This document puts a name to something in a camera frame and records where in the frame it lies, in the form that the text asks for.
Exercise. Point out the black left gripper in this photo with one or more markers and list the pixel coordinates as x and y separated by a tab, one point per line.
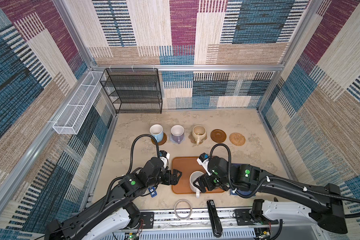
174	179

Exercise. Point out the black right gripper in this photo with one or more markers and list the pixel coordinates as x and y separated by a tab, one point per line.
210	186

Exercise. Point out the brown round wooden coaster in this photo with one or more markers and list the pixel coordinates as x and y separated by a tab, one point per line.
160	138
218	136

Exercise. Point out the purple mug white inside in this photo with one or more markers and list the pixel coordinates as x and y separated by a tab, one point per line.
177	130

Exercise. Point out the beige mug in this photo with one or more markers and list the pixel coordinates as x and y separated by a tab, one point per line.
199	134

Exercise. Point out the light blue mug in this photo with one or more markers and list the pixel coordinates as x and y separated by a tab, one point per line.
156	129

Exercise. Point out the blue woven round coaster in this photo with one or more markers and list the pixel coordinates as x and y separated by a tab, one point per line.
177	139

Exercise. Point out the cork flower shaped coaster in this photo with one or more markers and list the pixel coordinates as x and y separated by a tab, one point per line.
194	142

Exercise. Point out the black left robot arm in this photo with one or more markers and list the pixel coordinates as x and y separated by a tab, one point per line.
120	193

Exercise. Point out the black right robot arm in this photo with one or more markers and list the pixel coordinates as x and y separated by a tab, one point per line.
329	209

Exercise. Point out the blue black utility knife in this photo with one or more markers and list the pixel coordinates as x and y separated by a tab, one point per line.
153	191

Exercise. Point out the dark blue book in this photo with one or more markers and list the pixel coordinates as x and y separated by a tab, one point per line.
239	192

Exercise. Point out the black handheld device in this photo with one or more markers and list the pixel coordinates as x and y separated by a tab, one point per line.
214	218

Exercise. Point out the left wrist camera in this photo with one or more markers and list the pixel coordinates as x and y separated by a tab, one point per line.
164	156

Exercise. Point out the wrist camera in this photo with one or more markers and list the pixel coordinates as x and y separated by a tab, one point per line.
164	156
203	160

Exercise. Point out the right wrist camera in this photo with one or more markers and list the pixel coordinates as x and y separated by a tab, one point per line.
203	160

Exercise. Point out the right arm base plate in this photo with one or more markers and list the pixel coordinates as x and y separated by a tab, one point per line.
244	218

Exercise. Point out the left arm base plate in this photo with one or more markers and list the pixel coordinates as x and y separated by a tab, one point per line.
144	221

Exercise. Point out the black wire shelf rack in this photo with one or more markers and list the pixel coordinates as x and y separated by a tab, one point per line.
133	90

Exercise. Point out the white mesh wall basket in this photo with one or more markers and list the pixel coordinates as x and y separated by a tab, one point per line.
75	112

